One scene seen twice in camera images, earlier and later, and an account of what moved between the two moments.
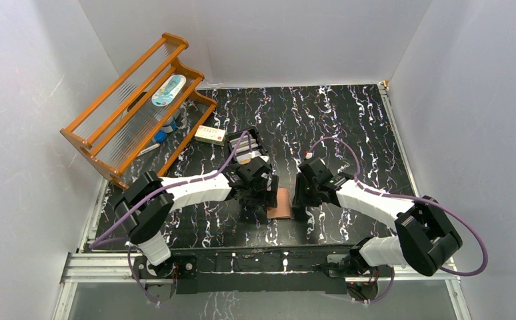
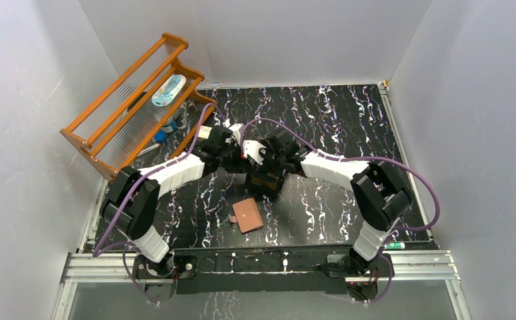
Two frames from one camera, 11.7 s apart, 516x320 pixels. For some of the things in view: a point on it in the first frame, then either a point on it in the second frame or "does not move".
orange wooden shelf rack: x=139 y=124 does not move
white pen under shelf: x=149 y=150 does not move
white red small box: x=211 y=135 does not move
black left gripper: x=255 y=197 -> x=232 y=161
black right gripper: x=299 y=197 -> x=266 y=153
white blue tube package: x=167 y=91 does not move
